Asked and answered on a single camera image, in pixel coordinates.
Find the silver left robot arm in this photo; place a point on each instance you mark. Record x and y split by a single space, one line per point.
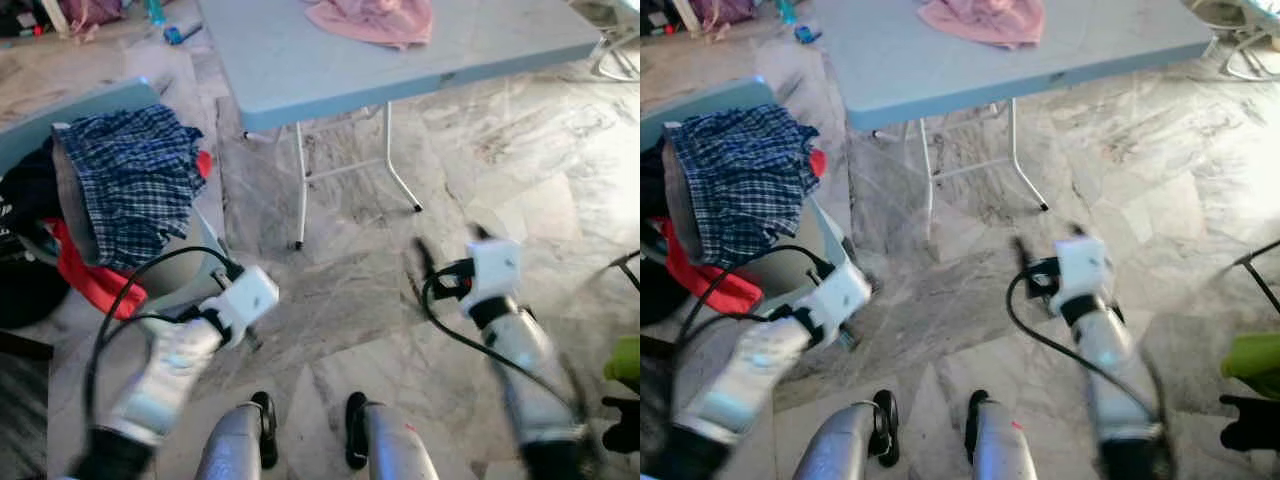
165 375
750 375

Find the red garment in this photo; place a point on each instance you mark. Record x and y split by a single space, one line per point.
710 285
95 285

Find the blue plastic toy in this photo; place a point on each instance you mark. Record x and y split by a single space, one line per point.
808 35
182 35

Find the black robot foot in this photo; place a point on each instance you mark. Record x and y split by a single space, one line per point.
885 428
977 428
357 430
263 430

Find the purple garment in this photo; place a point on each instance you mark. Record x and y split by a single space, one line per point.
92 12
725 12

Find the black right robot foot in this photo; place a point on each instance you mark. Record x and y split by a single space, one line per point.
357 430
977 428

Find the dusty pink cloth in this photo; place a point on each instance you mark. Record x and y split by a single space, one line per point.
985 20
370 20

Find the green shirt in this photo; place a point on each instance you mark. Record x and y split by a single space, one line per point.
1255 365
625 362

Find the light blue folding table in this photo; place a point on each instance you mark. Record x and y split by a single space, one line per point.
1010 60
400 60

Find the silver left robot leg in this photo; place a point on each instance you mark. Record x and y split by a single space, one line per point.
228 445
835 445

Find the silver right robot leg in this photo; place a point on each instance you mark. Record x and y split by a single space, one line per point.
1008 450
400 450

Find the light blue grey chair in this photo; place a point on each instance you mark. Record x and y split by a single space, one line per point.
60 110
700 100

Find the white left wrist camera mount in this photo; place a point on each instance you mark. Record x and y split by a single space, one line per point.
245 300
838 298

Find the silver robot leg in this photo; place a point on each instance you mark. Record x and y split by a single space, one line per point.
835 445
1008 450
400 450
228 445

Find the black left robot foot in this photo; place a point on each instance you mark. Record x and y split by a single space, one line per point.
885 428
263 430

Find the black round base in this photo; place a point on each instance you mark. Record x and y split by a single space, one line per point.
660 295
30 295

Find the blue plaid garment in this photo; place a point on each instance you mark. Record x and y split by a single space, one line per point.
135 180
745 180

